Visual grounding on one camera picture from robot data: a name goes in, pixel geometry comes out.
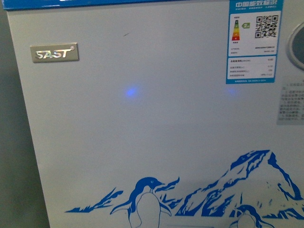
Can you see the printed instruction sticker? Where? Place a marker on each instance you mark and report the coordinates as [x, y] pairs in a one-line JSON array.
[[291, 105]]

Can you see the white chest freezer blue rim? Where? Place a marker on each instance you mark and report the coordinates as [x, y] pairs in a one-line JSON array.
[[143, 131]]

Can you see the silver SAST brand badge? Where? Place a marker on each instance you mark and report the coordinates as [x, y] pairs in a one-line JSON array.
[[54, 53]]

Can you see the round grey control panel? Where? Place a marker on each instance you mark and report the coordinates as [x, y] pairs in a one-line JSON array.
[[295, 47]]

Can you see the blue energy efficiency label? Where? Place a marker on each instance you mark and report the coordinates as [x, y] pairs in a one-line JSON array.
[[253, 36]]

